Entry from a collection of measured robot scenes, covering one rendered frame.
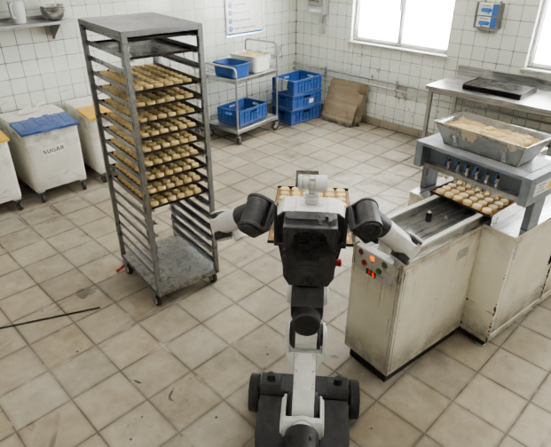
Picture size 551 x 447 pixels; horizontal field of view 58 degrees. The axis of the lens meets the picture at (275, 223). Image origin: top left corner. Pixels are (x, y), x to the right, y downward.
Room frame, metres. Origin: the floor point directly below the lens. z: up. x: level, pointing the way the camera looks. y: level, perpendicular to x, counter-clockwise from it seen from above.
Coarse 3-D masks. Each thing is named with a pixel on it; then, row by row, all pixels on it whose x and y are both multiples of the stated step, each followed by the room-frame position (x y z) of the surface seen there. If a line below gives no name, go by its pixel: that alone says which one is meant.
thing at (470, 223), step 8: (472, 216) 2.39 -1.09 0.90; (480, 216) 2.40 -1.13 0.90; (456, 224) 2.30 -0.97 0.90; (464, 224) 2.31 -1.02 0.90; (472, 224) 2.36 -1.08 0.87; (440, 232) 2.22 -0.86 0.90; (448, 232) 2.22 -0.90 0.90; (456, 232) 2.27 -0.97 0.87; (424, 240) 2.14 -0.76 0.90; (432, 240) 2.14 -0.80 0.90; (440, 240) 2.19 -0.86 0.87; (448, 240) 2.23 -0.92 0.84; (424, 248) 2.11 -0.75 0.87; (432, 248) 2.15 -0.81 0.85; (416, 256) 2.07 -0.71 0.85; (400, 264) 2.00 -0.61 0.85
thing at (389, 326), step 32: (416, 224) 2.41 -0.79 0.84; (448, 224) 2.41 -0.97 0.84; (480, 224) 2.41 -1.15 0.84; (352, 256) 2.26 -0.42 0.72; (448, 256) 2.23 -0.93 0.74; (352, 288) 2.24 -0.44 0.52; (384, 288) 2.07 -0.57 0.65; (416, 288) 2.08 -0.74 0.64; (448, 288) 2.27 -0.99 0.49; (352, 320) 2.22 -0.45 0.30; (384, 320) 2.05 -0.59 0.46; (416, 320) 2.11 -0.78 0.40; (448, 320) 2.32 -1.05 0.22; (352, 352) 2.24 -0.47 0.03; (384, 352) 2.02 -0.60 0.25; (416, 352) 2.15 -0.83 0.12
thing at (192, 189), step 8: (120, 176) 3.16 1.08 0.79; (128, 184) 3.03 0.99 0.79; (192, 184) 3.03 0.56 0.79; (136, 192) 2.94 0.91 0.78; (168, 192) 2.91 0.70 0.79; (176, 192) 2.91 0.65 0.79; (184, 192) 2.95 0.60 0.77; (192, 192) 2.92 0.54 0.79; (152, 200) 2.80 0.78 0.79; (160, 200) 2.80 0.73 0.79; (168, 200) 2.83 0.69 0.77
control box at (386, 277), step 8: (360, 248) 2.18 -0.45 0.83; (368, 248) 2.16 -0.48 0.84; (360, 256) 2.18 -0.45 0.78; (368, 256) 2.13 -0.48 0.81; (376, 256) 2.09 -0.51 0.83; (384, 256) 2.09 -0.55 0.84; (360, 264) 2.17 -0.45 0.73; (368, 264) 2.13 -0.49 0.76; (376, 264) 2.09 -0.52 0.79; (392, 264) 2.02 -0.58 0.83; (384, 272) 2.04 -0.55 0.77; (392, 272) 2.03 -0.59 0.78; (384, 280) 2.04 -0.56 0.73; (392, 280) 2.03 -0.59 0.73
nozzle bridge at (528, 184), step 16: (416, 144) 2.83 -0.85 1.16; (432, 144) 2.77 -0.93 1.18; (416, 160) 2.82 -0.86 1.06; (432, 160) 2.83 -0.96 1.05; (464, 160) 2.57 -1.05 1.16; (480, 160) 2.52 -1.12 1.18; (544, 160) 2.52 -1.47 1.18; (432, 176) 2.91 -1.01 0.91; (464, 176) 2.59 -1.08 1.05; (480, 176) 2.57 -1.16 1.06; (496, 176) 2.50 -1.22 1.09; (512, 176) 2.35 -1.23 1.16; (528, 176) 2.30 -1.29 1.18; (544, 176) 2.34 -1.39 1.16; (496, 192) 2.43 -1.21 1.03; (512, 192) 2.39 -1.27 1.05; (528, 192) 2.27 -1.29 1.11; (544, 192) 2.38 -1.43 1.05; (528, 208) 2.35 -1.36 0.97; (528, 224) 2.33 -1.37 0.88
